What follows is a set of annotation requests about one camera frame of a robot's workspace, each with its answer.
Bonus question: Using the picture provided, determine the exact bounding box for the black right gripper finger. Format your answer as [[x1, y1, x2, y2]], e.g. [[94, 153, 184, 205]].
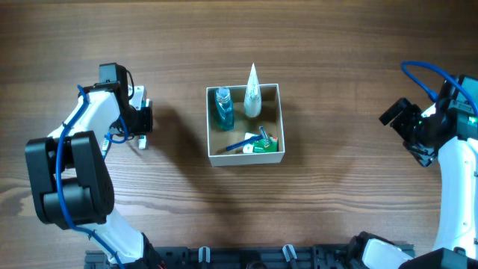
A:
[[403, 141, 438, 167], [379, 98, 411, 126]]

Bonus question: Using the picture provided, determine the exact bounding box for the teal toothpaste tube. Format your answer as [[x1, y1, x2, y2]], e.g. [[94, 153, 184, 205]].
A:
[[138, 99, 150, 149]]

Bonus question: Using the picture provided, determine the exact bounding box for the blue mouthwash bottle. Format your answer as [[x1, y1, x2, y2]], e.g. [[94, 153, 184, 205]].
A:
[[214, 87, 234, 131]]

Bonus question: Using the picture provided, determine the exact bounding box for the white lotion tube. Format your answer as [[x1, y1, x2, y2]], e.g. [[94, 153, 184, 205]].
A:
[[243, 64, 262, 118]]

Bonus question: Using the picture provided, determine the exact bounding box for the blue disposable razor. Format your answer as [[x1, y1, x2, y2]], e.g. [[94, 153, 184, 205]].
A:
[[226, 126, 270, 151]]

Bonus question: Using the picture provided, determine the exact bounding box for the green soap box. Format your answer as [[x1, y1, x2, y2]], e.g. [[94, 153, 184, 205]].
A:
[[242, 137, 279, 154]]

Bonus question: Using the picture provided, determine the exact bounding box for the blue white toothbrush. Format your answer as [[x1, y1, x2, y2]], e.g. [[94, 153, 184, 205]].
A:
[[102, 134, 111, 158]]

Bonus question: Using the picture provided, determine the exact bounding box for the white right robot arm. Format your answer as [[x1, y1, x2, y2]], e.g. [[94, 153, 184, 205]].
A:
[[347, 75, 477, 268]]

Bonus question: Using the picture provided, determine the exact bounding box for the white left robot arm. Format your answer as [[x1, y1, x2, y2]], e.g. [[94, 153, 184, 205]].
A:
[[25, 63, 167, 268]]

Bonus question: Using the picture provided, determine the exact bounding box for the white cardboard box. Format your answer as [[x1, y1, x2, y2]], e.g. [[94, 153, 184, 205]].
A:
[[205, 84, 285, 167]]

